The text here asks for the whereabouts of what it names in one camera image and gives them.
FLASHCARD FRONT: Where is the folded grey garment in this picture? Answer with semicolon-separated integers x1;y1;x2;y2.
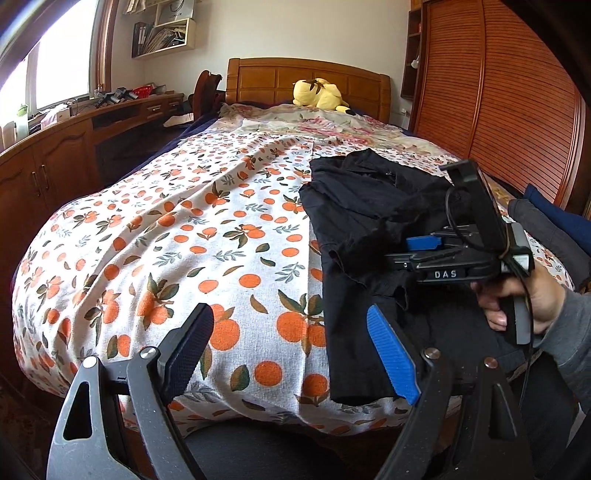
508;198;583;291

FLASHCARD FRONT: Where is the orange fruit print bed sheet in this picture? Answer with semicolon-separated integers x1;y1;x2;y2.
11;134;575;437

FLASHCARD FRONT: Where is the folded navy garment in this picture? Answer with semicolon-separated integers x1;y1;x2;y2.
524;184;591;245

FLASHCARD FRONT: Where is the window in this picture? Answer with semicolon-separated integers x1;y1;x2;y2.
0;0;118;139

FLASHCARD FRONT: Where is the wooden louvered wardrobe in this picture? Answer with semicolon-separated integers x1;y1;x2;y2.
409;0;587;215

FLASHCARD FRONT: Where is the white tissue box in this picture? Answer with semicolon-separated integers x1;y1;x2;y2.
41;106;70;127

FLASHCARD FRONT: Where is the white paper bag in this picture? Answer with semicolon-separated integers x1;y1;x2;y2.
154;0;195;26

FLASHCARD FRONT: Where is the dark wooden side shelf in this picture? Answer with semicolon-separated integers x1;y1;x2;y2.
401;4;423;100

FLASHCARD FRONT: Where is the long wooden desk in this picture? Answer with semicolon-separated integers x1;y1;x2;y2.
0;90;185;222

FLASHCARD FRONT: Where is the wooden bed headboard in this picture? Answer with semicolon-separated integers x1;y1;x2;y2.
226;58;392;123

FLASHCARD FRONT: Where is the black double-breasted coat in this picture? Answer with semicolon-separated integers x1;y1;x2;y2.
299;148;527;407

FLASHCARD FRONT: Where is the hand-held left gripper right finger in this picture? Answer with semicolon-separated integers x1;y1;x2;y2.
367;305;536;480

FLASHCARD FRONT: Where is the person's right forearm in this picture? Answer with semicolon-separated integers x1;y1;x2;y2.
538;286;591;384

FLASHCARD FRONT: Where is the pink floral quilt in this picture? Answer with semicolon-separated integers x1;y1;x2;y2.
219;102;462;162

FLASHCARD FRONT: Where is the wooden chair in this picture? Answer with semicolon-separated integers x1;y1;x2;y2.
191;70;227;116

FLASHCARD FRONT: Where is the yellow plush toy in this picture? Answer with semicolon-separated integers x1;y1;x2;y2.
293;78;355;114

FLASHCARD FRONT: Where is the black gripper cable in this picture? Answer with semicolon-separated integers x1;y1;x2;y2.
444;187;543;418

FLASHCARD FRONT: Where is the white wall shelf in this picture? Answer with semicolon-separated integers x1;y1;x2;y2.
122;0;197;60

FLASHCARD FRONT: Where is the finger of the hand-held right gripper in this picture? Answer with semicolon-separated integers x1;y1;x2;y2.
385;251;462;274
406;235;446;251

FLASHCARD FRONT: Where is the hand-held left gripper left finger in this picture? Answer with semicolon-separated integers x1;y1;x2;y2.
46;302;215;480

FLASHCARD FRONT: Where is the person's right hand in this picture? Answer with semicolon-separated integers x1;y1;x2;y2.
471;270;566;335

